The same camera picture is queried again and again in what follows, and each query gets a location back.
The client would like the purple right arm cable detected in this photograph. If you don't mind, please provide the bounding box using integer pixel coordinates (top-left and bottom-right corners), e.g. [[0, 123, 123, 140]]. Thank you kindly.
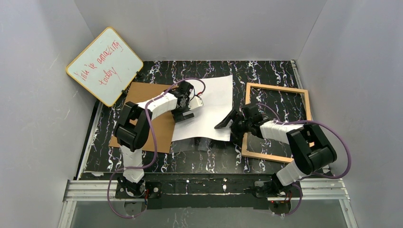
[[255, 103, 352, 217]]

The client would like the brown frame backing board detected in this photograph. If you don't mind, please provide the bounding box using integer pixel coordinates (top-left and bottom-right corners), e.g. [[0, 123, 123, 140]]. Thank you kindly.
[[108, 82, 177, 154]]

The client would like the yellow-edged whiteboard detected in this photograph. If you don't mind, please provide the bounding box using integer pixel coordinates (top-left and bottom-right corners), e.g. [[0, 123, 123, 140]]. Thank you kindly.
[[66, 27, 144, 107]]

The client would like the printed colour photo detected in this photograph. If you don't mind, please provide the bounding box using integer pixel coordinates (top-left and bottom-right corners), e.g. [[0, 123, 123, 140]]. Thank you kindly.
[[172, 75, 233, 142]]

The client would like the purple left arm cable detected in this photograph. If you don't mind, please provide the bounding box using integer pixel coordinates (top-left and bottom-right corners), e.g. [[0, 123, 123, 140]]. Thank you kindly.
[[107, 77, 207, 220]]

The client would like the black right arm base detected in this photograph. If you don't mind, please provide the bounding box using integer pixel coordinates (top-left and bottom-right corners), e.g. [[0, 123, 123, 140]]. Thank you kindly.
[[251, 180, 303, 201]]

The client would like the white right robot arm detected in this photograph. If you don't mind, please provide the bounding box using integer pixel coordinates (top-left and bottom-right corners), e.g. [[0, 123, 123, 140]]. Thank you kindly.
[[215, 104, 337, 188]]

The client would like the clear frame glass sheet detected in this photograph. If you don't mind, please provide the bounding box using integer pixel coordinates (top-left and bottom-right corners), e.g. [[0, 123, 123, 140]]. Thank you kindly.
[[169, 137, 233, 154]]

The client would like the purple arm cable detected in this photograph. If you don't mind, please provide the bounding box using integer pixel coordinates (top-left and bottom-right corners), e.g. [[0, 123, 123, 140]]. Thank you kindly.
[[255, 103, 352, 217], [107, 77, 207, 220]]

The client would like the wooden picture frame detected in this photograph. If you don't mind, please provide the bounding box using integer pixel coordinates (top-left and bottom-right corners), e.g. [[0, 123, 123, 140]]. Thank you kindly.
[[241, 82, 312, 163]]

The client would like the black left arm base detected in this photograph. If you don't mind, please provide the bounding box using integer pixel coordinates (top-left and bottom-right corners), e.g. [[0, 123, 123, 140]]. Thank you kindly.
[[115, 180, 162, 199]]

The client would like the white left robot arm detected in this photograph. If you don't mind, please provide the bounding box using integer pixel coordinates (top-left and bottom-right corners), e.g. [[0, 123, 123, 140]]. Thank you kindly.
[[113, 79, 204, 184]]

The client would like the aluminium mounting rail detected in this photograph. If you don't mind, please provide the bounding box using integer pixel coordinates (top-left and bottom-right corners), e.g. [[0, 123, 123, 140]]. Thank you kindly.
[[63, 178, 350, 201]]

